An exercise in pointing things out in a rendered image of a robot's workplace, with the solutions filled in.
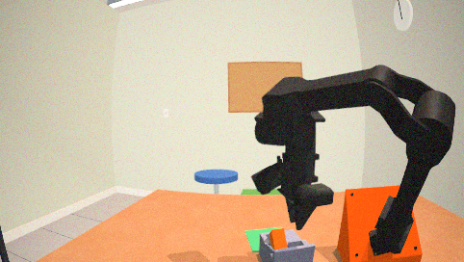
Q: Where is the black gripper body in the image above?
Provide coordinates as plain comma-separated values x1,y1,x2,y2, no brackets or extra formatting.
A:
281,147,334,209

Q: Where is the orange l-shaped part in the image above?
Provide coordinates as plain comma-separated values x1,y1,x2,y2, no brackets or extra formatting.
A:
270,228,287,249

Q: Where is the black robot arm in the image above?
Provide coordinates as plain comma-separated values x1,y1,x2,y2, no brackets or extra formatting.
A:
250,65,455,256

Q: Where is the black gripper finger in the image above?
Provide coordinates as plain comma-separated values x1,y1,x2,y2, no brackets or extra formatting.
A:
277,188,296,223
288,199,317,230

